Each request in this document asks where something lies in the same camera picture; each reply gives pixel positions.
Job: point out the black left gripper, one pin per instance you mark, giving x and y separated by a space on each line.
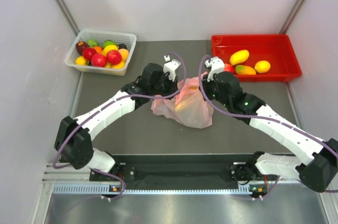
172 85

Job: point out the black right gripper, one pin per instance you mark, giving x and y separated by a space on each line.
206 84

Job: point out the pink translucent plastic bag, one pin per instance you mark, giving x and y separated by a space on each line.
187 108

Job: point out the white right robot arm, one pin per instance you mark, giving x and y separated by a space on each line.
313 160

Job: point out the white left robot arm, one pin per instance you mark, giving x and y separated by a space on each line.
75 135

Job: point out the yellow fruit front in basket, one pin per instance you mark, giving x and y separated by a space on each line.
119 65

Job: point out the dark fruit back in basket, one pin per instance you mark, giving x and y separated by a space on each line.
122 46

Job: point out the dark red fruit in basket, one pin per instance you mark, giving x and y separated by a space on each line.
80 46

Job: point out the red apple in tray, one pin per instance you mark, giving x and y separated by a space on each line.
228 68

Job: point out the orange green mango in tray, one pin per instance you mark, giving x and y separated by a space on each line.
244 70

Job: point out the yellow mango in tray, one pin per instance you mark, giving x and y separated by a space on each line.
239 57

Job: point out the orange peach in basket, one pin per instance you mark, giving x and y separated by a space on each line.
124 54

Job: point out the yellow lemon in tray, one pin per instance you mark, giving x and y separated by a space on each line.
262 66

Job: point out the red apple right in basket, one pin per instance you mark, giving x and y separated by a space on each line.
114 57

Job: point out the red apple in basket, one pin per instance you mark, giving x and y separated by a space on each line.
88 53
114 57
98 60

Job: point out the white perforated plastic basket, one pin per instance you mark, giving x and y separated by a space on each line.
101 37

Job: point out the yellow banana in basket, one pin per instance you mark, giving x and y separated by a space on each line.
109 48

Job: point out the red apple middle in basket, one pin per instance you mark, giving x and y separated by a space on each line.
98 60

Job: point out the green apple in basket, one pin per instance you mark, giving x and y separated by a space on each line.
108 43

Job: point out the small orange in basket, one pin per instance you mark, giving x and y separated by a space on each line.
98 49

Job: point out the red plastic tray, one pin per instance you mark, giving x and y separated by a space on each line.
274 48

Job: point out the red apple left in basket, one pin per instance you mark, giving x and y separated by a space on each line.
88 53

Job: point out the green lime in basket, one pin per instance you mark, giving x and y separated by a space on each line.
92 42

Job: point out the yellow lemon in basket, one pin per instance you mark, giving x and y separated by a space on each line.
81 61

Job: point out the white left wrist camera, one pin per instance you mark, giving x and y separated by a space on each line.
171 67

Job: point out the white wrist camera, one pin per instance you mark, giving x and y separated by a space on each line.
214 66
171 67

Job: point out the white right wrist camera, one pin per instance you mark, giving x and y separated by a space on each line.
214 66

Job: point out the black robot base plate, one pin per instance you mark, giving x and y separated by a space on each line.
164 170

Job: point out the grey slotted cable duct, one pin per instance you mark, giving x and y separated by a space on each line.
111 189

